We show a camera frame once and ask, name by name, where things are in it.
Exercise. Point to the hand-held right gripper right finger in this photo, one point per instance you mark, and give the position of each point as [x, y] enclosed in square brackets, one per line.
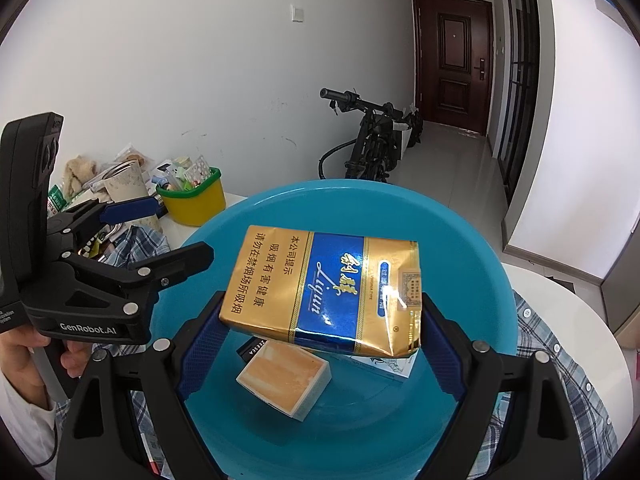
[442, 352]

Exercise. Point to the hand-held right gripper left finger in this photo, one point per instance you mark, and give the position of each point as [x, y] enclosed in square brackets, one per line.
[200, 345]

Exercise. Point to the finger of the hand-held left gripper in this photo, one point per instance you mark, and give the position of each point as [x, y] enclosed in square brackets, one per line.
[185, 260]
[130, 209]

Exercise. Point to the small black box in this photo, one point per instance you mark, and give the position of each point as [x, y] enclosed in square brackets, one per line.
[252, 349]

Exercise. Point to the orange white box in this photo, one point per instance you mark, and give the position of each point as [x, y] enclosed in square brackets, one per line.
[280, 375]

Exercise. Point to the blue plastic basin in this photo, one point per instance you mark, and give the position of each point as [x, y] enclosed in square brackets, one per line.
[450, 230]

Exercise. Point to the gold blue cigarette pack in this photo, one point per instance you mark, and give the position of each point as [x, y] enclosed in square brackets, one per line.
[310, 285]

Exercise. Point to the person's left forearm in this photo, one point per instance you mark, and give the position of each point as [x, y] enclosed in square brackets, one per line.
[25, 420]

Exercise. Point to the person's left hand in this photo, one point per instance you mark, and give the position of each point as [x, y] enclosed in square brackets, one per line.
[17, 360]

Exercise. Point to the beige tumbler cup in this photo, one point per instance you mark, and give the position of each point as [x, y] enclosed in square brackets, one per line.
[125, 182]

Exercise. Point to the green label pack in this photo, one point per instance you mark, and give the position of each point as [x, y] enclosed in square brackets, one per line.
[56, 200]

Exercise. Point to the white printed box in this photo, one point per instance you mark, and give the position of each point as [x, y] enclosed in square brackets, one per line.
[162, 169]

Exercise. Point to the blue white cigarette box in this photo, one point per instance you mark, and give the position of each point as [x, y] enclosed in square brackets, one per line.
[390, 367]

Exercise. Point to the clear snack packet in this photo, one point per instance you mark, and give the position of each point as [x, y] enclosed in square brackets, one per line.
[132, 154]

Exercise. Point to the yellow bin green rim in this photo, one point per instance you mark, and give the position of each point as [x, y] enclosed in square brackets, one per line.
[192, 205]

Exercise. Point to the beige plush toy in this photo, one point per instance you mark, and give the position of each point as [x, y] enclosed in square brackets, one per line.
[80, 170]

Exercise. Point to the pill blister pack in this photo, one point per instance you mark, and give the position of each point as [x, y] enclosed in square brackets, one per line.
[200, 170]

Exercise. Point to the blue plaid shirt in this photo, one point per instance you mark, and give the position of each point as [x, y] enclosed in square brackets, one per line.
[540, 360]

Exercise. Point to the black cloth on floor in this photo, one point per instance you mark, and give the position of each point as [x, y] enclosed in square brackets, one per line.
[559, 281]

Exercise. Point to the grey cabinet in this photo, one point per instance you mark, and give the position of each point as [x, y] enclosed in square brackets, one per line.
[627, 300]

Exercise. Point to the black folding electric bike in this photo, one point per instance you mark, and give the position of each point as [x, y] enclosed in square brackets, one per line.
[370, 145]

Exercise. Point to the black framed glass door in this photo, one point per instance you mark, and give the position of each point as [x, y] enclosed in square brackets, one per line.
[520, 85]

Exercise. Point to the dark brown entrance door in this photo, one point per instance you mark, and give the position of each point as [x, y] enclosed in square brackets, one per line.
[452, 60]

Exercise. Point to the white wall switch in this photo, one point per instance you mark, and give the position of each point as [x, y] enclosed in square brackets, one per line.
[297, 12]

